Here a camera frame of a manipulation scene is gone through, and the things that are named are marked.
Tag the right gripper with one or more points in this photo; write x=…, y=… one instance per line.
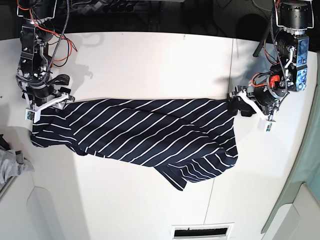
x=53, y=89

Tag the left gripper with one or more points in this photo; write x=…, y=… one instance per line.
x=266, y=90

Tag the navy white striped t-shirt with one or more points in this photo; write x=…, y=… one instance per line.
x=185, y=140

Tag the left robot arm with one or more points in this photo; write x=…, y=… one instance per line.
x=285, y=46

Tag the grey cloth pile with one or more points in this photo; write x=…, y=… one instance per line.
x=12, y=164

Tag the white slotted vent tray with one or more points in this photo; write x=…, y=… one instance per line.
x=219, y=231

